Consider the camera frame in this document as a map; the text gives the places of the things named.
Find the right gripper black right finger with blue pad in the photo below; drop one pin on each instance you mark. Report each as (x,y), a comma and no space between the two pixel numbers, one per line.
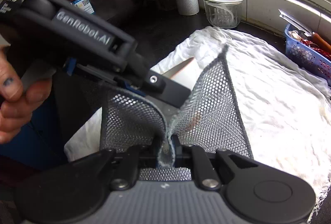
(195,158)

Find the brown handled peeler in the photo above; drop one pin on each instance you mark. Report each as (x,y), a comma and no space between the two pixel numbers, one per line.
(314,37)

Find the glass jar with lid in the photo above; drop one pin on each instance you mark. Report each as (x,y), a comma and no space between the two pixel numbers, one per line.
(225,14)

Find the person's left hand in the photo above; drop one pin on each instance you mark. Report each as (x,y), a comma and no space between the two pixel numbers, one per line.
(18,106)

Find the blue plastic basket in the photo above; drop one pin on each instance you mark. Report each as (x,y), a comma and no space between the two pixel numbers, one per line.
(306,57)

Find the white cotton cloth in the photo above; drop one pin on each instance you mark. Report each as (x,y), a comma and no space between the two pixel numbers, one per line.
(285,109)

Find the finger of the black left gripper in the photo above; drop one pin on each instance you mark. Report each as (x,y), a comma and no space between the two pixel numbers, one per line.
(155,86)

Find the white ceramic bowl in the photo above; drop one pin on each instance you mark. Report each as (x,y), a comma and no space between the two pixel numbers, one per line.
(185,73)

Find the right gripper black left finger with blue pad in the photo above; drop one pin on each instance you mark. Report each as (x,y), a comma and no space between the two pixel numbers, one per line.
(139,162)

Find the silver mesh scouring cloth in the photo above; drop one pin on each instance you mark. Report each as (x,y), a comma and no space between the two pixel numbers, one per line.
(209,118)

